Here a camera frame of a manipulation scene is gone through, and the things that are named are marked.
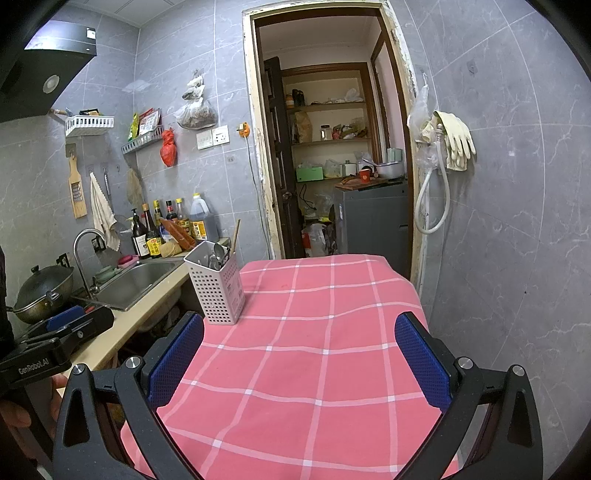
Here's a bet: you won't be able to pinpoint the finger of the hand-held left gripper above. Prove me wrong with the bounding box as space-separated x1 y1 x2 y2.
14 308 115 357
25 305 88 339

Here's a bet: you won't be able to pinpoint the cream towel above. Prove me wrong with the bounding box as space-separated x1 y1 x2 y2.
89 172 121 252

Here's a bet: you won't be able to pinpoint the wooden door frame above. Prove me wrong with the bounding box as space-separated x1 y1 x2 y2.
242 2 428 287

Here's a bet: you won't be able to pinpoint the orange brown packet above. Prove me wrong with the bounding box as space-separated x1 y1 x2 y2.
159 218 197 252

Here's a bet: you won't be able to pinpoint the grey small fridge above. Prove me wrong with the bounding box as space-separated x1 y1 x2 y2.
333 179 411 281

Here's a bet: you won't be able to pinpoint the soy sauce bottle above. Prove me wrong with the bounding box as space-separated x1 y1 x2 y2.
144 203 162 259

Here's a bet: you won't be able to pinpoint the cooking oil jug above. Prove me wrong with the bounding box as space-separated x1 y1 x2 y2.
189 193 219 241

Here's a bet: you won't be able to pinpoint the white wall basket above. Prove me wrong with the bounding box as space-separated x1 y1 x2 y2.
65 114 115 138

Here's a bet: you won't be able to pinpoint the white pot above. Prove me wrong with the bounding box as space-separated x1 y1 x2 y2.
376 148 404 180

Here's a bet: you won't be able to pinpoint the pink checked tablecloth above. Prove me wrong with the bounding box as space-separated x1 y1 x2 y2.
121 255 462 480

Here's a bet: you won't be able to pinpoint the wooden shelf unit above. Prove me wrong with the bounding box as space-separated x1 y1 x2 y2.
279 62 384 185

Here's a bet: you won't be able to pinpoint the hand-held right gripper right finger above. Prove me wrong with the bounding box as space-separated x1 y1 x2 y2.
394 311 544 480

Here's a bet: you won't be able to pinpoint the dark wooden door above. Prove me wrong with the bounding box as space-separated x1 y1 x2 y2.
263 56 303 260

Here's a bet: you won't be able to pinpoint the black range hood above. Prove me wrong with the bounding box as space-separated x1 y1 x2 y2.
0 21 99 123

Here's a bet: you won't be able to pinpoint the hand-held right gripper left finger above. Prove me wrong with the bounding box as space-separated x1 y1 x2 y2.
52 311 205 480

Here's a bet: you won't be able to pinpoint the tan loofah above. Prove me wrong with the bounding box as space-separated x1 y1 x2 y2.
126 167 145 210

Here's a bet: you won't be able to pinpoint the red plastic bag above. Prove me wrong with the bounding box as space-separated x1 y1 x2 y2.
160 129 177 168

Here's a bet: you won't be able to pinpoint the black wok with lid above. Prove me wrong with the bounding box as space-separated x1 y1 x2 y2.
13 265 75 325

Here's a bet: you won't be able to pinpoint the clear plastic wall bag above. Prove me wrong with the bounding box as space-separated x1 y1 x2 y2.
406 85 439 167

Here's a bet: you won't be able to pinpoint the wooden grater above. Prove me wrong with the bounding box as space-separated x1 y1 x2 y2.
68 148 88 219

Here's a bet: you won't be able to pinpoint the red white seasoning packet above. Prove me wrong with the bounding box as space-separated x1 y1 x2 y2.
139 108 162 136

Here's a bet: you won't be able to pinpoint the cream rubber gloves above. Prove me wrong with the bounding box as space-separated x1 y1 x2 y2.
431 111 476 172

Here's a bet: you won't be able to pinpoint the clear bag of dried goods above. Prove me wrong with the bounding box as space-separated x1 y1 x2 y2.
174 99 218 130

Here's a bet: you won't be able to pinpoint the grey wall rack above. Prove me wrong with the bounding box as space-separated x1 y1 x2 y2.
121 124 164 155

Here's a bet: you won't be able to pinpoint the person's left hand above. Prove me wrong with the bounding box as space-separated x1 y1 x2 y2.
0 373 70 431

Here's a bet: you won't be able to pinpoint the beige kitchen counter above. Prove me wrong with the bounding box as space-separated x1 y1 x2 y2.
55 237 232 398

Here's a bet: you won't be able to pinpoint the white hose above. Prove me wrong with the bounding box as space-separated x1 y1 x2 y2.
414 138 451 234

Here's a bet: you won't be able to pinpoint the steel faucet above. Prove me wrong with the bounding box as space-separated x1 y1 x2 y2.
73 228 108 298

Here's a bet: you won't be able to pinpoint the steel sink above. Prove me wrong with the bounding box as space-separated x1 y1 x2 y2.
83 259 183 311

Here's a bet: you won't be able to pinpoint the black pump bottle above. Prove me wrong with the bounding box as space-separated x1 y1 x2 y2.
130 209 149 257

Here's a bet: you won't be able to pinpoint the small white plastic bag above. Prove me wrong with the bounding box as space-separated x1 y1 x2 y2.
181 69 206 102

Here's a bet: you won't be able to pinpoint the wooden cutting board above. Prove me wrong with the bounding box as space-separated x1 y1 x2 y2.
335 175 393 190

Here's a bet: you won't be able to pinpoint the brown inner door frame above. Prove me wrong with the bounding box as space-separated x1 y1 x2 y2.
369 14 416 181

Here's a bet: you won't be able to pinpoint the white perforated utensil holder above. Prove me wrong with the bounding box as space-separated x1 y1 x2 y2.
184 240 246 326

